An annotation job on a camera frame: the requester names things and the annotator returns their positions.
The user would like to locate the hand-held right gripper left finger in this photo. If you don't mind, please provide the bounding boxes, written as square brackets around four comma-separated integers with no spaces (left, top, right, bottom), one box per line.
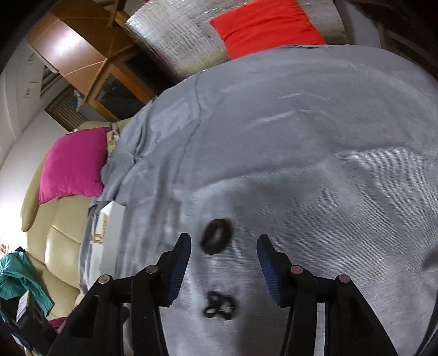
[46,233,192,356]

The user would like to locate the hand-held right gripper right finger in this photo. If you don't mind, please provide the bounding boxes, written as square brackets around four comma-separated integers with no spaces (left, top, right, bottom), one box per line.
[256,234,399,356]

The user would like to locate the thin black hair ties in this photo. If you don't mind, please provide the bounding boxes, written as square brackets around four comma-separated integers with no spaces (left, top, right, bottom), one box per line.
[203,291,237,320]

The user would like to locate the black scrunchie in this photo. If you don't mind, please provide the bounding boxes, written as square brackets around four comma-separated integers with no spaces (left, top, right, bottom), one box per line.
[200,218,234,255]

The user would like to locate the white box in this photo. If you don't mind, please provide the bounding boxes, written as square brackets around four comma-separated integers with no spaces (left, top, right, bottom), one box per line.
[82,201,127,276]

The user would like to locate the cream hair clip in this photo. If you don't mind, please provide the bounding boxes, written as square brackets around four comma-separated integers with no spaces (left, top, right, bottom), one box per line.
[94,214,110,244]

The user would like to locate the grey blanket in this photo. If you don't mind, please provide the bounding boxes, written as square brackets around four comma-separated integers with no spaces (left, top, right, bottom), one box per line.
[79,44,438,356]

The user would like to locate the beige leather sofa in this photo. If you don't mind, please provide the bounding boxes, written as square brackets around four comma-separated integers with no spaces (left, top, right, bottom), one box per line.
[20,120,119,319]

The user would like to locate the magenta cloth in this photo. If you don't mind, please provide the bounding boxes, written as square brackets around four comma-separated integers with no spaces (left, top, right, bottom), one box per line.
[48,317,69,332]

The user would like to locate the beige patterned cloth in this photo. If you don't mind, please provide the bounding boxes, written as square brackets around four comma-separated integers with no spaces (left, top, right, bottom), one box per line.
[105,121,121,159]

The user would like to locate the pink cushion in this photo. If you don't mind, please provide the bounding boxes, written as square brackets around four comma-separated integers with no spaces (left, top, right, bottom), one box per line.
[38,127,110,205]

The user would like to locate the black box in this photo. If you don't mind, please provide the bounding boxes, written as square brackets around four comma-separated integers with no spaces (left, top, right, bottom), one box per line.
[15,291,59,356]

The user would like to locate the teal cloth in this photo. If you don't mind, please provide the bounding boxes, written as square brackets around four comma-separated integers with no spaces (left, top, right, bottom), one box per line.
[0,248,55,317]

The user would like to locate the brown slatted door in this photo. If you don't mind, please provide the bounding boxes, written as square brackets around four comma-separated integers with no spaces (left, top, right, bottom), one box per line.
[44,85,90,129]

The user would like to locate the silver insulation sheet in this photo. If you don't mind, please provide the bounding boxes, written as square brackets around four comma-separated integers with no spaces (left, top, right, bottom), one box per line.
[125,0,344,83]

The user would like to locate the orange-red cushion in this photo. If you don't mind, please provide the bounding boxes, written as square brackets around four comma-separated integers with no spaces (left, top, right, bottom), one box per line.
[209,0,327,60]

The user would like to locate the wooden cabinet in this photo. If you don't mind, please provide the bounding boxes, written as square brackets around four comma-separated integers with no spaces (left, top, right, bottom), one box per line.
[27,0,161,122]

